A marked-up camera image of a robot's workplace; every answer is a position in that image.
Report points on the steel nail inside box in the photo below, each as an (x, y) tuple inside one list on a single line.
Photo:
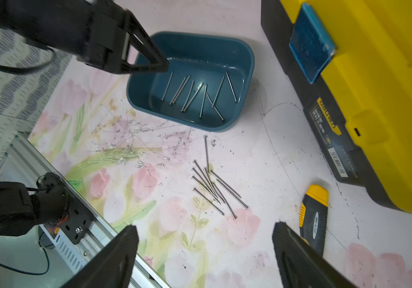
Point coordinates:
[(188, 96), (167, 87), (179, 90), (203, 101)]

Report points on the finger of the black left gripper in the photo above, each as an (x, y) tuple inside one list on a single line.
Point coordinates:
[(135, 36)]

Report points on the steel nail pile centre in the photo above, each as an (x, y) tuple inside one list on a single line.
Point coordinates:
[(215, 190)]

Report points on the yellow black toolbox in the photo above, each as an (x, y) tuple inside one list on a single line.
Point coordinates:
[(350, 63)]

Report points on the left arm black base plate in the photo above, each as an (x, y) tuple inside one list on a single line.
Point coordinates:
[(62, 209)]

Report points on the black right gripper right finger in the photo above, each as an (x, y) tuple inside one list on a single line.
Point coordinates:
[(300, 266)]

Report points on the yellow black utility knife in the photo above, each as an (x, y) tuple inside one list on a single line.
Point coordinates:
[(313, 217)]

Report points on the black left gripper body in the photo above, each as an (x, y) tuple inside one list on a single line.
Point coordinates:
[(95, 32)]

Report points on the teal plastic storage box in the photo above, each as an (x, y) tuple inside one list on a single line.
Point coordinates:
[(225, 64)]

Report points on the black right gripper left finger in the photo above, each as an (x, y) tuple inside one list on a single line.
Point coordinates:
[(113, 266)]

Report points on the aluminium mounting rail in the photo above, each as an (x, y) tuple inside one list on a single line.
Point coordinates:
[(23, 163)]

